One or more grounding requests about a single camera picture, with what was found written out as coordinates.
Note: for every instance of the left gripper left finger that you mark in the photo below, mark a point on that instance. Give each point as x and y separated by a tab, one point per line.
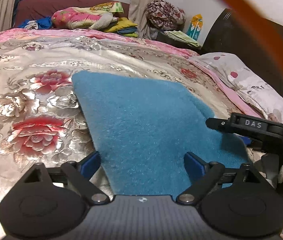
79	175

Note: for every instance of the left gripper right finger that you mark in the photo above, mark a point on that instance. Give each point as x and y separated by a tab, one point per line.
203	176

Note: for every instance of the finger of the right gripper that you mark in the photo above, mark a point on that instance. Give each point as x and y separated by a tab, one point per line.
221	125

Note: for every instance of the teal knit sweater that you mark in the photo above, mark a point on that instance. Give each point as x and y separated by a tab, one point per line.
142	129

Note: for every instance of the blue clothes pile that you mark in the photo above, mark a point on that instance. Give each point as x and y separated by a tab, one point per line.
42	23

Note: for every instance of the white patterned pillow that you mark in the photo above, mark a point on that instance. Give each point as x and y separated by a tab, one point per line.
250	87

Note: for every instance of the floral satin bedspread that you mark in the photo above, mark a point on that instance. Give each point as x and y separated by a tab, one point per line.
40	118

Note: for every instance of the dark wooden headboard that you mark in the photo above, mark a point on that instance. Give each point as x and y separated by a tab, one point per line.
227	35

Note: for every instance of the yellow blue carton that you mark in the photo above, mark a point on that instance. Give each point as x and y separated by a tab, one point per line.
195	26

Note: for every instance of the light green folded cloth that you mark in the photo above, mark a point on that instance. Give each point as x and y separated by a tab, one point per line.
182	37

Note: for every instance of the dark floral bundle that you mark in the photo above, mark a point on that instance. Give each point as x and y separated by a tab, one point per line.
164	16

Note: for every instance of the yellow green folded cloths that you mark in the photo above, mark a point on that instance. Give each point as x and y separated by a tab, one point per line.
124	27

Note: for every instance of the maroon sofa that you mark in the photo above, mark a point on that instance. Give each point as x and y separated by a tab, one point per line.
32	10

